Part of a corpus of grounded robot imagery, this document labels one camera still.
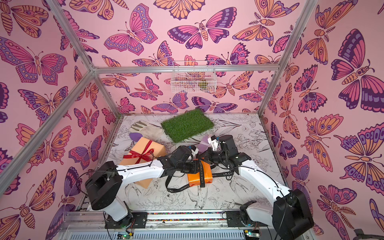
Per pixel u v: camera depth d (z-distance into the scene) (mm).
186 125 1097
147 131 1095
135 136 1078
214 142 760
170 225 730
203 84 929
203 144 937
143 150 852
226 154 623
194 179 792
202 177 791
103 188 445
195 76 948
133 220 726
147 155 825
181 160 665
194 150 792
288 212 395
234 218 732
